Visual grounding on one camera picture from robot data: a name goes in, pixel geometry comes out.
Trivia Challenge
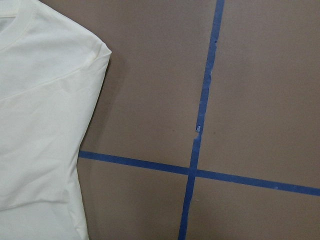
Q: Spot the cream long-sleeve Twinkle shirt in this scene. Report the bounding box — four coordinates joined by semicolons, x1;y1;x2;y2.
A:
0;0;111;240

